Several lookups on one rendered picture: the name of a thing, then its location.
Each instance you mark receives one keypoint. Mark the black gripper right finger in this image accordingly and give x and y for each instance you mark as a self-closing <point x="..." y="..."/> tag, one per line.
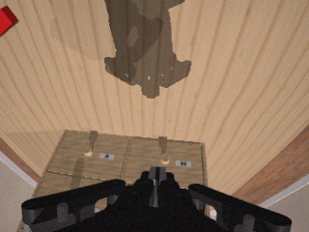
<point x="232" y="213"/>

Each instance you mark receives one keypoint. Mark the wooden chest of drawers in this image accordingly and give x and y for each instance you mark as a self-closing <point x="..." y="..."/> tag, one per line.
<point x="203" y="153"/>

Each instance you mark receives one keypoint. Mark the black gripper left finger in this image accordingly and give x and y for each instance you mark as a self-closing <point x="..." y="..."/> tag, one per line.
<point x="55" y="211"/>

